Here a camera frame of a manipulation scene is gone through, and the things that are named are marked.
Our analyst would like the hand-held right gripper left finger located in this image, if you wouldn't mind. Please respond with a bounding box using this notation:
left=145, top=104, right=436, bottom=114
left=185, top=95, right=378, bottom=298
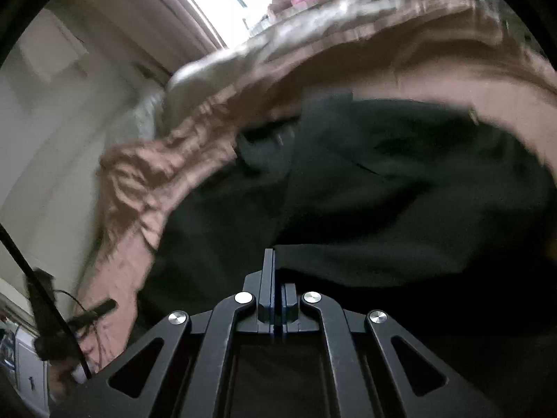
left=52, top=248, right=277, bottom=418

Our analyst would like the black cable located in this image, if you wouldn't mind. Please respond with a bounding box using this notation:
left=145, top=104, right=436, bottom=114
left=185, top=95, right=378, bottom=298
left=0, top=224, right=94, bottom=377

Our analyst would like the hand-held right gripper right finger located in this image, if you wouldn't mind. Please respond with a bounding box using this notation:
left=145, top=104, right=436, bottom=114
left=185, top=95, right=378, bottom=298
left=277, top=283, right=505, bottom=418

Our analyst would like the beige quilt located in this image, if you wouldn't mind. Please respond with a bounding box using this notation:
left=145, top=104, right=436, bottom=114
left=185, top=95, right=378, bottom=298
left=163, top=0, right=492, bottom=136

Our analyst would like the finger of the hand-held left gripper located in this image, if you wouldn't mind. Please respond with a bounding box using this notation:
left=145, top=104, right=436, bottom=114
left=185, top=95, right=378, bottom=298
left=67, top=298, right=119, bottom=329

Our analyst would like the white plastic cabinet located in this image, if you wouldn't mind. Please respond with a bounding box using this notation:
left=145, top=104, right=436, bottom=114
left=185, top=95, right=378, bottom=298
left=0, top=296, right=50, bottom=416

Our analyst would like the pink bed sheet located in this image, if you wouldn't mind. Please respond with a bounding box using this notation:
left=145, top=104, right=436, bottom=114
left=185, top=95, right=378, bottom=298
left=48, top=22, right=557, bottom=401

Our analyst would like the pink curtain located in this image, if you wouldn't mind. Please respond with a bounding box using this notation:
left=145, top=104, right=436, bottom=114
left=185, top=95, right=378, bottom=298
left=117, top=0, right=229, bottom=79

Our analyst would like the black garment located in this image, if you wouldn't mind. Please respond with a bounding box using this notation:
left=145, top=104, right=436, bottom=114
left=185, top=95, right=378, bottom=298
left=131, top=91, right=557, bottom=418

